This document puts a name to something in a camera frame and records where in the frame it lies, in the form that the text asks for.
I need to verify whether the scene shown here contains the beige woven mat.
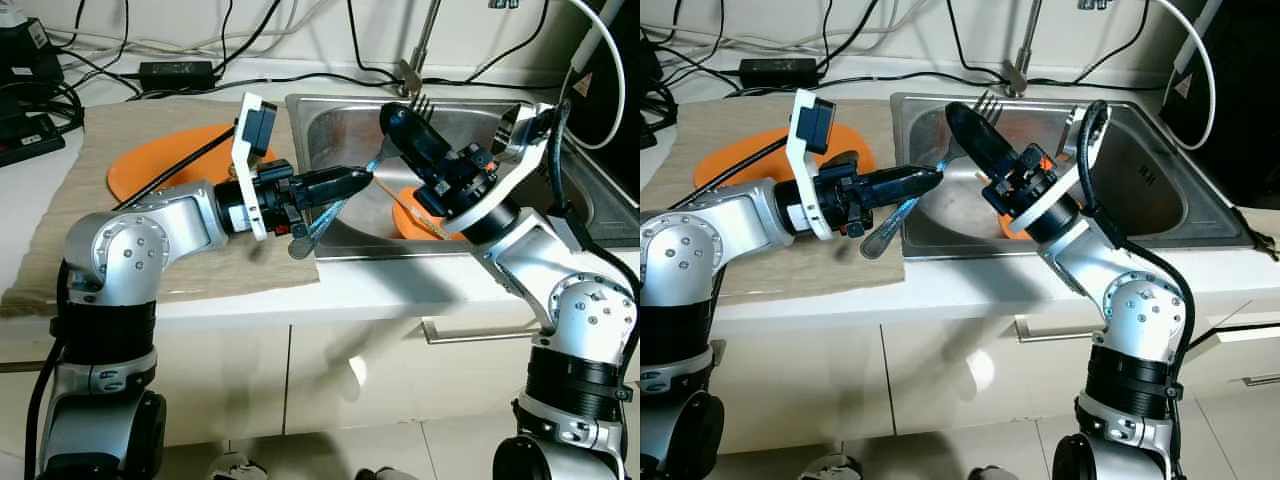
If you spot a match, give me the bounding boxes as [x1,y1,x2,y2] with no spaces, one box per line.
[0,97,322,319]
[640,95,907,307]

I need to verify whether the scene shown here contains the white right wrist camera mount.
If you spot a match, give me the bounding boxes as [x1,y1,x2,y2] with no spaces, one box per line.
[445,102,561,227]
[1007,100,1111,237]

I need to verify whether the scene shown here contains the white kitchen base cabinet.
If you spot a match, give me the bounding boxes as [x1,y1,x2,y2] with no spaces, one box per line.
[715,306,1280,443]
[0,308,561,453]

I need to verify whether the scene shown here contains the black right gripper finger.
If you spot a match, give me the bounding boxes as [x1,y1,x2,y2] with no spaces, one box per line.
[944,99,1017,184]
[379,102,453,181]

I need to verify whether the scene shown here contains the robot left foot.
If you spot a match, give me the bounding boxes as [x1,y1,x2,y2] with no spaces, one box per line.
[204,452,264,480]
[799,455,853,480]

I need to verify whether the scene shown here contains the black power adapter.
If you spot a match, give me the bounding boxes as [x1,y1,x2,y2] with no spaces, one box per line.
[739,57,820,87]
[138,61,217,87]

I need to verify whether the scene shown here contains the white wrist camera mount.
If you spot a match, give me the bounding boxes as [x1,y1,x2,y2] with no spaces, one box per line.
[785,88,837,241]
[1007,100,1111,237]
[230,92,282,243]
[445,102,561,227]

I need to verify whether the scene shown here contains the wooden chopstick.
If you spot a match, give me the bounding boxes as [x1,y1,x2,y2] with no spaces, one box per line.
[374,177,448,239]

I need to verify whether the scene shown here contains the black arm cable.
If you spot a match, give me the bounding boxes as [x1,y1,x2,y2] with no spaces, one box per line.
[690,130,791,201]
[544,98,641,303]
[108,124,237,213]
[1082,98,1198,411]

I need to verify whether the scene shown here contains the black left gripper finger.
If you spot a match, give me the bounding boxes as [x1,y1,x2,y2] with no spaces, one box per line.
[299,166,377,190]
[302,184,370,212]
[859,164,947,189]
[861,182,940,212]

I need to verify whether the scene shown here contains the black appliance with warning label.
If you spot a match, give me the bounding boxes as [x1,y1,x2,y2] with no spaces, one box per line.
[565,0,641,153]
[1160,0,1280,201]

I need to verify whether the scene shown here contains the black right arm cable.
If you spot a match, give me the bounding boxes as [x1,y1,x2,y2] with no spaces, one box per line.
[1082,98,1198,411]
[544,98,641,303]

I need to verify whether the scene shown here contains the black power strip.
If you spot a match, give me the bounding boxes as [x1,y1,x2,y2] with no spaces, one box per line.
[0,113,67,168]

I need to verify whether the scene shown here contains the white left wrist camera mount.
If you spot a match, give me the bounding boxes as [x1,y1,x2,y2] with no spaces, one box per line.
[785,88,837,241]
[230,92,282,243]

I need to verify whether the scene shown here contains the fork with blue handle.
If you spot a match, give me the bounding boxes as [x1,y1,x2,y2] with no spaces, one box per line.
[288,92,438,261]
[862,90,1005,262]

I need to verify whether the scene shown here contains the black charger device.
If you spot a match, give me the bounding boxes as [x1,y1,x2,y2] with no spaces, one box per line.
[0,18,63,89]

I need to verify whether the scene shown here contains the orange bowl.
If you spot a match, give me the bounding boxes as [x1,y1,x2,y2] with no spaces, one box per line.
[391,185,471,242]
[996,205,1031,242]

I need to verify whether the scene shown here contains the white hose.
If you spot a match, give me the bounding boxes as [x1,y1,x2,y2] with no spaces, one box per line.
[558,0,628,153]
[1148,0,1219,153]

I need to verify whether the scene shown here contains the stainless steel sink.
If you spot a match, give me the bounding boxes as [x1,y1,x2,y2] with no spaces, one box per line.
[285,93,641,261]
[890,92,1257,259]

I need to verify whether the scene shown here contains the steel drawer handle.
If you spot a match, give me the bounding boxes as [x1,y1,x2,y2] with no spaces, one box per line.
[419,317,542,347]
[1014,317,1102,345]

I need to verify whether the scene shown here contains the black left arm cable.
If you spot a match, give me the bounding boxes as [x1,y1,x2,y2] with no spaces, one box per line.
[108,124,237,213]
[690,130,791,201]

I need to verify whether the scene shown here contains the steel faucet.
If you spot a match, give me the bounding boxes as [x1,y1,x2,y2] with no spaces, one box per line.
[399,0,442,97]
[1003,0,1047,99]

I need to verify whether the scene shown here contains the orange plate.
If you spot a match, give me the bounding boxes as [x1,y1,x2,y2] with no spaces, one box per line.
[695,124,877,192]
[107,124,277,202]

